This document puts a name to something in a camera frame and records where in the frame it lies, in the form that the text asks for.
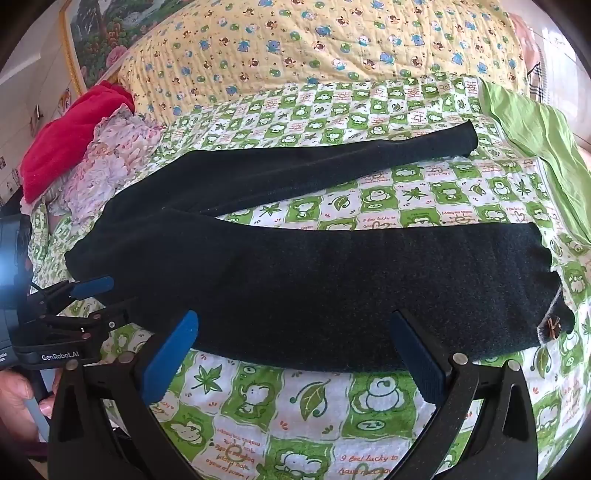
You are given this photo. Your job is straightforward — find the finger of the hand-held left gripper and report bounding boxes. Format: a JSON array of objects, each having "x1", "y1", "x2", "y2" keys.
[
  {"x1": 28, "y1": 275, "x2": 115, "y2": 302},
  {"x1": 37, "y1": 298, "x2": 140, "y2": 340}
]

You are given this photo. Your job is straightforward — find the framed landscape wall picture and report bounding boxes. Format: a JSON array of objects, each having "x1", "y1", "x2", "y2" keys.
[{"x1": 60, "y1": 0, "x2": 171, "y2": 93}]

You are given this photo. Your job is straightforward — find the yellow animal printed quilt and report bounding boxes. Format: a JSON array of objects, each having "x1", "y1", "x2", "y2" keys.
[{"x1": 117, "y1": 0, "x2": 532, "y2": 127}]

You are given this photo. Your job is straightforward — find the person's left hand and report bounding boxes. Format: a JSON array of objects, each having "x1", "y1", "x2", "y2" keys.
[{"x1": 0, "y1": 369, "x2": 60, "y2": 445}]

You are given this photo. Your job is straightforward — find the green frog printed bed sheet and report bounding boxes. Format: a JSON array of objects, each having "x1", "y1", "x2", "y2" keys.
[{"x1": 28, "y1": 76, "x2": 591, "y2": 480}]

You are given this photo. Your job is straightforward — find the pink floral cloth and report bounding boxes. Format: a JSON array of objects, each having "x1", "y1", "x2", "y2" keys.
[{"x1": 44, "y1": 104, "x2": 164, "y2": 227}]

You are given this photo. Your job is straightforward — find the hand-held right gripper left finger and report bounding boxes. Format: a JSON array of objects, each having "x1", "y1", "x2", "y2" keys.
[{"x1": 48, "y1": 309, "x2": 200, "y2": 480}]

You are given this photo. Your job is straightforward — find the black pants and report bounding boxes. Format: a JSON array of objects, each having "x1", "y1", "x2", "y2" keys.
[{"x1": 64, "y1": 119, "x2": 576, "y2": 374}]

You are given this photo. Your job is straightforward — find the red cloth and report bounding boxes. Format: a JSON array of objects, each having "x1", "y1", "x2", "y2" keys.
[{"x1": 21, "y1": 79, "x2": 136, "y2": 204}]

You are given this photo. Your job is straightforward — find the light green cloth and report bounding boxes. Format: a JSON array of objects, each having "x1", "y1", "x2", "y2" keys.
[{"x1": 478, "y1": 80, "x2": 591, "y2": 245}]

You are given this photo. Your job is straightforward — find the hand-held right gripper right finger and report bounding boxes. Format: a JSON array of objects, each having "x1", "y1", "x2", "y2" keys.
[{"x1": 390, "y1": 308, "x2": 539, "y2": 480}]

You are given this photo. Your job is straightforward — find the plaid cloth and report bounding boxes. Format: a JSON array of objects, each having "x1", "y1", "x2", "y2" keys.
[{"x1": 526, "y1": 62, "x2": 555, "y2": 100}]

